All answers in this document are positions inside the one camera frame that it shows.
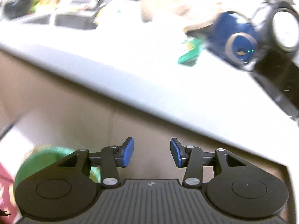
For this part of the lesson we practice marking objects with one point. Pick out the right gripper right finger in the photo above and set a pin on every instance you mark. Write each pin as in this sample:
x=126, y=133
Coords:
x=191, y=158

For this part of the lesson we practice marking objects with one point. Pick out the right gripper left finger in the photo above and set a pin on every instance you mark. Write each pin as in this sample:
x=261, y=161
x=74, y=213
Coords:
x=112, y=158

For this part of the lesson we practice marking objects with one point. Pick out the short green wrapper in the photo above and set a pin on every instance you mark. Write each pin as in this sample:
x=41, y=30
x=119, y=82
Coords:
x=190, y=49

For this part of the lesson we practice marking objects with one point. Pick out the green trash bin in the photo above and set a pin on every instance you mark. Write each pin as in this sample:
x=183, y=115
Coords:
x=51, y=172

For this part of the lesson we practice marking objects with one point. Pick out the black open rice cooker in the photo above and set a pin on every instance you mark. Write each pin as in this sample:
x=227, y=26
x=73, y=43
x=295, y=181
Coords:
x=276, y=72

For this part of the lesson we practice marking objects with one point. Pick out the blue rice cooker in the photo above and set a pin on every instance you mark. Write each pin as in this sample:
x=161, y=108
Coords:
x=234, y=39

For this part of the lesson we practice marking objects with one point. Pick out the stainless steel sink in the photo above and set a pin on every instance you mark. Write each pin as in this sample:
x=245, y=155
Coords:
x=64, y=20

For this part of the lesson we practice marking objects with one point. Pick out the round wooden cutting board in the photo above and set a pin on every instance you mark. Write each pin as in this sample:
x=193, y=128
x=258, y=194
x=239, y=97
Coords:
x=191, y=14

